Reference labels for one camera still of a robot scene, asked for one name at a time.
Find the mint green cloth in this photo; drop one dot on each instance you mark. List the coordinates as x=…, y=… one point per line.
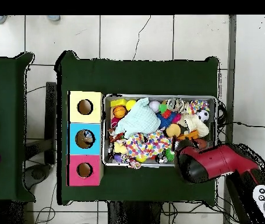
x=139, y=119

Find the colourful polka dot cloth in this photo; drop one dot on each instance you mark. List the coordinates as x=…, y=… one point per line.
x=146, y=144

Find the crushed clear plastic bottle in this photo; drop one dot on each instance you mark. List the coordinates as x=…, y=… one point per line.
x=88, y=136

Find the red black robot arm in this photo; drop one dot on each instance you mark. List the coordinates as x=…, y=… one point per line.
x=216, y=161

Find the wooden box with three holes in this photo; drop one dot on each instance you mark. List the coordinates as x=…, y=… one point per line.
x=95, y=116

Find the silver mesh bin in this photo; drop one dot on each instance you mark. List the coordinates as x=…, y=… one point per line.
x=160, y=96

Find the orange basketball toy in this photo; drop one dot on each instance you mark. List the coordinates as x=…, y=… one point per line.
x=119, y=111

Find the peach foam disc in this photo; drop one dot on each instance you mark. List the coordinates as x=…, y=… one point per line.
x=173, y=130

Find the crushed silver can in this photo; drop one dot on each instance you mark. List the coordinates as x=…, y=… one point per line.
x=175, y=105

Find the dark green tablecloth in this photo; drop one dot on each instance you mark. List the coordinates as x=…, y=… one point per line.
x=146, y=77
x=6, y=93

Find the orange toy brick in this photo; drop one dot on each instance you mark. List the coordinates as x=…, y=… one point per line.
x=189, y=135

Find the small soccer ball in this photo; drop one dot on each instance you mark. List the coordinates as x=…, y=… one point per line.
x=202, y=115

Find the brown football toy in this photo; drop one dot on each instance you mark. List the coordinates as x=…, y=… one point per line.
x=202, y=143

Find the person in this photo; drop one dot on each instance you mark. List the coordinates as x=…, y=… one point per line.
x=53, y=18

